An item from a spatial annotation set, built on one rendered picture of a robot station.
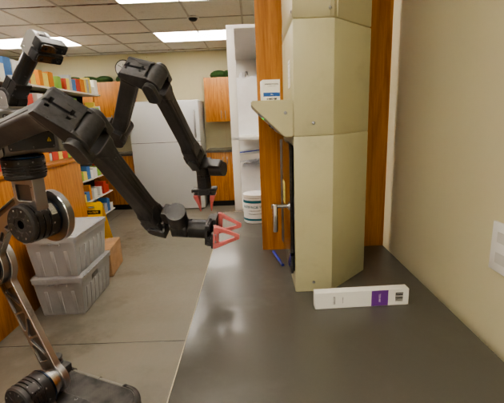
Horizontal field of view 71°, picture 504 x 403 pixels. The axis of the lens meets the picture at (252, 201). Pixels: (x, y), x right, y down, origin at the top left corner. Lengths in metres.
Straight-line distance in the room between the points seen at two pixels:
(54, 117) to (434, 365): 0.94
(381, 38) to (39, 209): 1.36
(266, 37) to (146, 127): 4.86
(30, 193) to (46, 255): 1.70
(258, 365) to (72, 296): 2.49
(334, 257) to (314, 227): 0.12
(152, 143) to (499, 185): 5.55
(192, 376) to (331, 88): 0.78
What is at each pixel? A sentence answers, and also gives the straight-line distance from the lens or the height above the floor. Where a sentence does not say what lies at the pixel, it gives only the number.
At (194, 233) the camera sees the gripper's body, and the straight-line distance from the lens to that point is 1.06.
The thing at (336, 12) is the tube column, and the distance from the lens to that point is 1.07.
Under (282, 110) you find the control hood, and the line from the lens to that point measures 1.00.
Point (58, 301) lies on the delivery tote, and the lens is 3.28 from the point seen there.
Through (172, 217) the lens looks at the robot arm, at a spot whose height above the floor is 1.21.
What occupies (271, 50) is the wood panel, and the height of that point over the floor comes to 1.70.
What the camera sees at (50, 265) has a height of 0.43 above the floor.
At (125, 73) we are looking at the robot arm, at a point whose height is 1.61.
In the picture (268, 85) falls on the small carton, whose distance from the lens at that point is 1.07.
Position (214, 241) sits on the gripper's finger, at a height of 1.13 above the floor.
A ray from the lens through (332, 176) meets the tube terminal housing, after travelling 1.04.
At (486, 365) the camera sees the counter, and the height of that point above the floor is 0.94.
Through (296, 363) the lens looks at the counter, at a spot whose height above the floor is 0.94.
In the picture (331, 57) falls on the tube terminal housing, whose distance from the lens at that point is 1.03.
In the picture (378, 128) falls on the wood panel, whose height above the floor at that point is 1.41.
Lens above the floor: 1.46
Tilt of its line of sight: 13 degrees down
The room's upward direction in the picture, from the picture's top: 2 degrees counter-clockwise
